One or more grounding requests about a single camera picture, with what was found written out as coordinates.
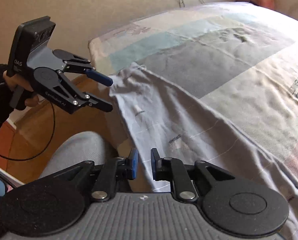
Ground grey pyjama trousers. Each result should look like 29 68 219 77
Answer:
109 64 298 239

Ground person left hand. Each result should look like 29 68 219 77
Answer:
3 71 40 111

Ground grey trousered leg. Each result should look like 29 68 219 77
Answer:
39 131 119 178

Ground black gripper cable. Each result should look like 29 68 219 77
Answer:
0 100 56 162

